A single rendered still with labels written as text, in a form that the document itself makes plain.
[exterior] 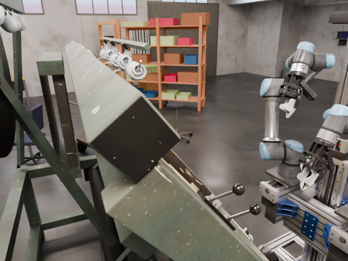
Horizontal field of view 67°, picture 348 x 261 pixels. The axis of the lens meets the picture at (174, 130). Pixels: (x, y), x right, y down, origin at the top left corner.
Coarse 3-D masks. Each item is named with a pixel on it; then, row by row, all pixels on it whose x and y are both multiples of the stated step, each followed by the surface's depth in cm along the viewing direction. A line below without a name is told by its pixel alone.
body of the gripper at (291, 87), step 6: (288, 72) 124; (294, 72) 123; (288, 78) 125; (294, 78) 124; (300, 78) 124; (282, 84) 126; (288, 84) 121; (294, 84) 124; (288, 90) 122; (294, 90) 122; (300, 90) 122; (282, 96) 127; (288, 96) 126; (294, 96) 122
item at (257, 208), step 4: (252, 204) 85; (256, 204) 85; (252, 208) 84; (256, 208) 84; (260, 208) 85; (240, 212) 87; (244, 212) 86; (248, 212) 86; (252, 212) 84; (256, 212) 84; (224, 216) 89; (228, 216) 89; (232, 216) 88; (236, 216) 88; (228, 220) 89
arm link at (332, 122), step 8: (336, 104) 102; (328, 112) 104; (336, 112) 100; (344, 112) 99; (328, 120) 102; (336, 120) 100; (344, 120) 99; (328, 128) 101; (336, 128) 100; (344, 128) 100
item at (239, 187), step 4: (236, 184) 79; (240, 184) 79; (232, 188) 79; (236, 188) 78; (240, 188) 78; (244, 188) 79; (228, 192) 80; (232, 192) 80; (236, 192) 78; (240, 192) 78; (208, 196) 83; (216, 196) 82; (220, 196) 81; (208, 200) 82; (212, 200) 83
